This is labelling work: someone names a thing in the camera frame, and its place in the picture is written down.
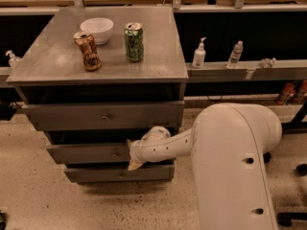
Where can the grey drawer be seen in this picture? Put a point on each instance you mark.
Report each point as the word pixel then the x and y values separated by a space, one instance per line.
pixel 89 116
pixel 90 153
pixel 108 174

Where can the black metal stand leg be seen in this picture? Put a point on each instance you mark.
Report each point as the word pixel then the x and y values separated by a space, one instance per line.
pixel 297 124

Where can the green soda can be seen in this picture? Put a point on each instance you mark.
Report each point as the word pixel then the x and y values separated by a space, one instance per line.
pixel 134 41

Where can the grey drawer cabinet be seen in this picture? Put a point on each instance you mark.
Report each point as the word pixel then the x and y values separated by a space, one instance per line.
pixel 96 78

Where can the clear pump sanitizer bottle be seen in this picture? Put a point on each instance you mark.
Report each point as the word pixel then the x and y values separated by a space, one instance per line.
pixel 13 59

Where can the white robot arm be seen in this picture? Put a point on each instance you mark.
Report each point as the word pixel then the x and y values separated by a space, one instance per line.
pixel 226 144

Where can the grey bottom drawer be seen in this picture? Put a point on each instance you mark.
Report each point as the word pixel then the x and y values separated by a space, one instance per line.
pixel 108 174

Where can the grey top drawer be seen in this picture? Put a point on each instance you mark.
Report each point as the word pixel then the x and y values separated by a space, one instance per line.
pixel 89 116

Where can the black chair base wheel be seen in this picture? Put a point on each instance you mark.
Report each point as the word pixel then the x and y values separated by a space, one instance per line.
pixel 288 187

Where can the grey metal rail shelf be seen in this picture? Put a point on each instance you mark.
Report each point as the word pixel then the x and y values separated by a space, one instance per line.
pixel 283 70

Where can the crumpled plastic wrapper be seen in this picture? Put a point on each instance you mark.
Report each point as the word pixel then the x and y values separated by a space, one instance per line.
pixel 268 62

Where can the crushed gold soda can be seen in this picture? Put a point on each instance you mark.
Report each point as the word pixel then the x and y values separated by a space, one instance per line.
pixel 86 43

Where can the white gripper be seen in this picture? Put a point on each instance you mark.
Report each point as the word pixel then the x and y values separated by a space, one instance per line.
pixel 138 153

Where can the white bowl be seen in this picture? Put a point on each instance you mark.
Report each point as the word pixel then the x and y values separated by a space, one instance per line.
pixel 101 28

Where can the orange spray bottle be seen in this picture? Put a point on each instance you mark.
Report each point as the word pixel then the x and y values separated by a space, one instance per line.
pixel 299 93
pixel 285 94

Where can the clear plastic water bottle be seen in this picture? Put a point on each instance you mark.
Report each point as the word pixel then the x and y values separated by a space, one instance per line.
pixel 235 55

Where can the white pump lotion bottle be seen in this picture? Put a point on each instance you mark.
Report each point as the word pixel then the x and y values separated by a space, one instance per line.
pixel 199 55

